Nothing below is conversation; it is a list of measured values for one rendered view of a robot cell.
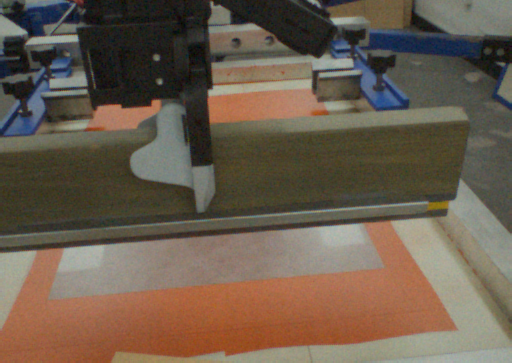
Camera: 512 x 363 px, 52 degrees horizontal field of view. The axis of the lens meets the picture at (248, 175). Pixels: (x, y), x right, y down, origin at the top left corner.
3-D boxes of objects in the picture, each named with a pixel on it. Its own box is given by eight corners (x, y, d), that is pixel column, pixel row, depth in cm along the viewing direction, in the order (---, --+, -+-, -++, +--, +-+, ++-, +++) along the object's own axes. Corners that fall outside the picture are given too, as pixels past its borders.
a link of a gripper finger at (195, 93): (188, 152, 40) (177, 34, 36) (212, 150, 40) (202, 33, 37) (187, 174, 35) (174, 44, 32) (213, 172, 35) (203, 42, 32)
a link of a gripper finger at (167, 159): (141, 214, 41) (125, 99, 38) (216, 208, 41) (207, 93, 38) (137, 233, 38) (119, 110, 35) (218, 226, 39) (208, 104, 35)
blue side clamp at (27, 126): (41, 170, 78) (29, 127, 75) (6, 172, 78) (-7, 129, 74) (78, 96, 104) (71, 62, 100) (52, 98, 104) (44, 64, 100)
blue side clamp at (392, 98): (404, 141, 82) (410, 98, 78) (373, 143, 81) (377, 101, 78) (353, 77, 108) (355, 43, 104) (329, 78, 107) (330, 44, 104)
